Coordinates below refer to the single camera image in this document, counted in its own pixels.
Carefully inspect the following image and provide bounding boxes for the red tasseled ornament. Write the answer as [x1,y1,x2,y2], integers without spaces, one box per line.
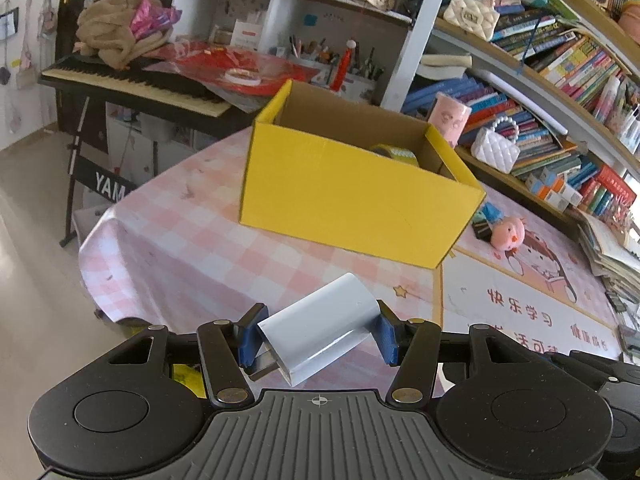
[332,40,358,92]

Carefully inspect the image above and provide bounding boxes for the stack of open books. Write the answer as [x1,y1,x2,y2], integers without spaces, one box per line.
[577,210,640,306]

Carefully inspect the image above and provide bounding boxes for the row of slim books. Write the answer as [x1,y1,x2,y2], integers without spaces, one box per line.
[490,0,631,118]

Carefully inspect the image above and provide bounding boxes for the white quilted pearl-handle handbag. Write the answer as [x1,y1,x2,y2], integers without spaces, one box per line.
[471,115,521,175]

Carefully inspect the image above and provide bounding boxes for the red plastic bag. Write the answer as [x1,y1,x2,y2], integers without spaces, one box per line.
[145,42,321,96]

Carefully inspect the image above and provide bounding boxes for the black keyboard stand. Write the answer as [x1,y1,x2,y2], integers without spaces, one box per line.
[59,95,161,248]

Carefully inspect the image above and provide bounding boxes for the white bookshelf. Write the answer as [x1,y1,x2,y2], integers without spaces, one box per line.
[150,0,640,241]

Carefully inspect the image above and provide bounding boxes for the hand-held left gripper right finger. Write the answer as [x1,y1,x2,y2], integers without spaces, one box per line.
[372,299,551,406]

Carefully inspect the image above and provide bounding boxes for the cream quilted handbag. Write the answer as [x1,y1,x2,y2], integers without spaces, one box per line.
[442,0,501,42]

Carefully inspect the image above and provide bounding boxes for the white pen holder box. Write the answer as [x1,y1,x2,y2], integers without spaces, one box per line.
[287,35,386,103]

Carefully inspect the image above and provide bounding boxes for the round pink chick plush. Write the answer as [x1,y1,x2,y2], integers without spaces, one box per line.
[490,216,527,251]

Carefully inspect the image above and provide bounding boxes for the white tape roll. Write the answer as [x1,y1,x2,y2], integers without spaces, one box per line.
[223,68,262,86]

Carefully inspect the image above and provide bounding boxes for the yellow cardboard box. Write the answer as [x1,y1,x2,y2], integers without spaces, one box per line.
[238,79,487,269]

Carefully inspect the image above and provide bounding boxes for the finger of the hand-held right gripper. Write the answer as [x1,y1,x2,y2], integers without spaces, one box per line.
[545,349,640,388]

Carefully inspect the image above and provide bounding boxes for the pink cylinder container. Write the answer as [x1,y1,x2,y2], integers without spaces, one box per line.
[427,91,472,148]

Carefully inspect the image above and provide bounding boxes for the row of colourful books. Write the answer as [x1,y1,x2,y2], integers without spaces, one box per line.
[400,72,636,221]

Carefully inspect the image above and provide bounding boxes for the orange blue white carton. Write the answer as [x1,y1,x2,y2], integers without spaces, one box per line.
[537,167,585,202]
[526,177,571,212]

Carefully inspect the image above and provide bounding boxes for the white charger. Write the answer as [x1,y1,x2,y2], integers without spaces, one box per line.
[256,272,382,387]

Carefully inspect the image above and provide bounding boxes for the gold tape roll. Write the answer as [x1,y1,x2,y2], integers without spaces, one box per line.
[369,143,420,167]

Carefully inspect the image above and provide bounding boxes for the beige cloth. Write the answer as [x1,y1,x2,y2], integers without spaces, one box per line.
[76,0,173,70]

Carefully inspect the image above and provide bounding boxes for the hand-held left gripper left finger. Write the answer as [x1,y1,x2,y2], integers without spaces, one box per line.
[95,302,271,406]

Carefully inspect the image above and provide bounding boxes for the black electric keyboard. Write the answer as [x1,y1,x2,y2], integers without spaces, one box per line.
[37,55,236,121]

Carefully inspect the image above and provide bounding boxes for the white card red label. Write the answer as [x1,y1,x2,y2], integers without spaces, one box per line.
[231,19,263,51]

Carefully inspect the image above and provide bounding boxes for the pink foil wrap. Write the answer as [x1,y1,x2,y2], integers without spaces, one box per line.
[131,0,183,41]

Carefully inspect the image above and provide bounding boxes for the small blue object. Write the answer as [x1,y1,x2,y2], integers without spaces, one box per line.
[480,201,505,226]

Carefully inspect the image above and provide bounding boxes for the group of colour markers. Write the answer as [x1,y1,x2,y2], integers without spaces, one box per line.
[595,75,640,156]

